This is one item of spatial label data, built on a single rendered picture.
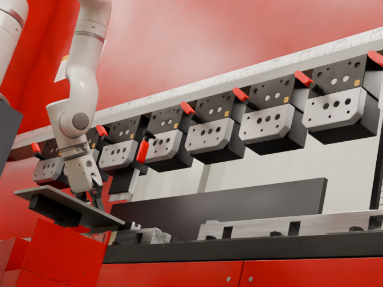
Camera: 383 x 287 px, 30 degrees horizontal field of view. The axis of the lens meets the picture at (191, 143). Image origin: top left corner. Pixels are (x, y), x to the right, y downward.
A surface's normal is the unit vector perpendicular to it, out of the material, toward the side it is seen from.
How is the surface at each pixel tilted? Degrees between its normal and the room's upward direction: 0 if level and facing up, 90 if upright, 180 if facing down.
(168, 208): 90
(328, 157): 90
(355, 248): 90
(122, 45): 90
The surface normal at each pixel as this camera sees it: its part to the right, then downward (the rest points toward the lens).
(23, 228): 0.67, -0.14
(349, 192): -0.40, -0.45
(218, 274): -0.70, -0.43
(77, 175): -0.65, 0.26
